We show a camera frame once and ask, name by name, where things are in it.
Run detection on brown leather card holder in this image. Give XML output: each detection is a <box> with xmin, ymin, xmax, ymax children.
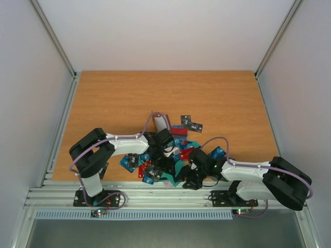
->
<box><xmin>152</xmin><ymin>112</ymin><xmax>171</xmax><ymax>132</ymax></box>

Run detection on teal striped card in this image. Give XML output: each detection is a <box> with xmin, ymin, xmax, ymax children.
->
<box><xmin>175</xmin><ymin>139</ymin><xmax>201</xmax><ymax>152</ymax></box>

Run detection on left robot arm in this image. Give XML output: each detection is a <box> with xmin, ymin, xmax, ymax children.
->
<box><xmin>69</xmin><ymin>128</ymin><xmax>175</xmax><ymax>207</ymax></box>

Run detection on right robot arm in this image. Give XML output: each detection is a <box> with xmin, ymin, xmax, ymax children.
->
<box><xmin>175</xmin><ymin>148</ymin><xmax>312</xmax><ymax>211</ymax></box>

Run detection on teal card pile bottom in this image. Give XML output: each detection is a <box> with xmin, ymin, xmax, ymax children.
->
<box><xmin>159</xmin><ymin>172</ymin><xmax>182</xmax><ymax>187</ymax></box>

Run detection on black VIP card bottom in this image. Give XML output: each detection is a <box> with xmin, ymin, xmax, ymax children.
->
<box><xmin>144</xmin><ymin>166</ymin><xmax>163</xmax><ymax>182</ymax></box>

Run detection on black vip card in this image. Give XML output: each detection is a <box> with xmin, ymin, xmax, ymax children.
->
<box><xmin>99</xmin><ymin>162</ymin><xmax>109</xmax><ymax>180</ymax></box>
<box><xmin>144</xmin><ymin>166</ymin><xmax>163</xmax><ymax>182</ymax></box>
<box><xmin>128</xmin><ymin>153</ymin><xmax>139</xmax><ymax>168</ymax></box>
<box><xmin>183</xmin><ymin>121</ymin><xmax>203</xmax><ymax>133</ymax></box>

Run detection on red gold VIP card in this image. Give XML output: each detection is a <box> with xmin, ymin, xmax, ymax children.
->
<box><xmin>179</xmin><ymin>147</ymin><xmax>194</xmax><ymax>161</ymax></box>

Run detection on blue card pile centre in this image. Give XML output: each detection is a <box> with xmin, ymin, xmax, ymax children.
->
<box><xmin>139</xmin><ymin>154</ymin><xmax>150</xmax><ymax>164</ymax></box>

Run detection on dark red card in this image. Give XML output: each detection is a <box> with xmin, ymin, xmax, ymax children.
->
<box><xmin>171</xmin><ymin>128</ymin><xmax>188</xmax><ymax>138</ymax></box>

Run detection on blue card right upper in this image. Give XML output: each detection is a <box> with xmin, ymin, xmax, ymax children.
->
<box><xmin>209</xmin><ymin>146</ymin><xmax>226</xmax><ymax>160</ymax></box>

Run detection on blue card left edge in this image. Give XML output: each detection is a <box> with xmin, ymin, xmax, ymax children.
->
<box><xmin>119</xmin><ymin>155</ymin><xmax>135</xmax><ymax>173</ymax></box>

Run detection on black VIP card top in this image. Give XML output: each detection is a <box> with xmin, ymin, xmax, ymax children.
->
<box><xmin>183</xmin><ymin>121</ymin><xmax>203</xmax><ymax>133</ymax></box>

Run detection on black card top upper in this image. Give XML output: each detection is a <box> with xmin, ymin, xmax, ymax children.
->
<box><xmin>180</xmin><ymin>115</ymin><xmax>191</xmax><ymax>128</ymax></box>

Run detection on black VIP card far left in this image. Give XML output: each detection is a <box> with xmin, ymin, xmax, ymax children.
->
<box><xmin>99</xmin><ymin>162</ymin><xmax>109</xmax><ymax>180</ymax></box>

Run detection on right controller board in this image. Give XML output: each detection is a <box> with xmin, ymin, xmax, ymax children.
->
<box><xmin>232</xmin><ymin>208</ymin><xmax>251</xmax><ymax>216</ymax></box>

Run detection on controller board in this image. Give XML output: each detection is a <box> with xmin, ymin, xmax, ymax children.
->
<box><xmin>91</xmin><ymin>209</ymin><xmax>107</xmax><ymax>218</ymax></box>
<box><xmin>232</xmin><ymin>208</ymin><xmax>251</xmax><ymax>216</ymax></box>

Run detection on left controller board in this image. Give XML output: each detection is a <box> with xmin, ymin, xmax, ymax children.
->
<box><xmin>91</xmin><ymin>209</ymin><xmax>107</xmax><ymax>218</ymax></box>

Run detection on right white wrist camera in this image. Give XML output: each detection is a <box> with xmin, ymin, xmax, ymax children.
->
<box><xmin>191</xmin><ymin>163</ymin><xmax>198</xmax><ymax>170</ymax></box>

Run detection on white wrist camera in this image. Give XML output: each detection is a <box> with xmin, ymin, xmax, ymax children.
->
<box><xmin>191</xmin><ymin>163</ymin><xmax>198</xmax><ymax>170</ymax></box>
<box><xmin>163</xmin><ymin>146</ymin><xmax>180</xmax><ymax>157</ymax></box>

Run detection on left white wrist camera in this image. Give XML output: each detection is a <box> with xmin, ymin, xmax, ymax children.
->
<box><xmin>163</xmin><ymin>146</ymin><xmax>180</xmax><ymax>157</ymax></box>

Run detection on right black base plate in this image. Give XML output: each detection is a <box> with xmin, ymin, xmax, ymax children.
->
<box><xmin>208</xmin><ymin>190</ymin><xmax>259</xmax><ymax>207</ymax></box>

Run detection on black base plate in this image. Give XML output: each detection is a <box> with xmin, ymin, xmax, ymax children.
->
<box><xmin>208</xmin><ymin>190</ymin><xmax>259</xmax><ymax>207</ymax></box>
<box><xmin>73</xmin><ymin>190</ymin><xmax>121</xmax><ymax>208</ymax></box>

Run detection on grey slotted cable duct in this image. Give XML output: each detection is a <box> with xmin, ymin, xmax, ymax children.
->
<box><xmin>35</xmin><ymin>209</ymin><xmax>232</xmax><ymax>221</ymax></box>

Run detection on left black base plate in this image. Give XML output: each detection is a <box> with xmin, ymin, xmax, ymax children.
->
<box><xmin>73</xmin><ymin>190</ymin><xmax>121</xmax><ymax>208</ymax></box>

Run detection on aluminium frame rails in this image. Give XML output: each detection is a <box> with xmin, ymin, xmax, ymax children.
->
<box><xmin>23</xmin><ymin>180</ymin><xmax>308</xmax><ymax>210</ymax></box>

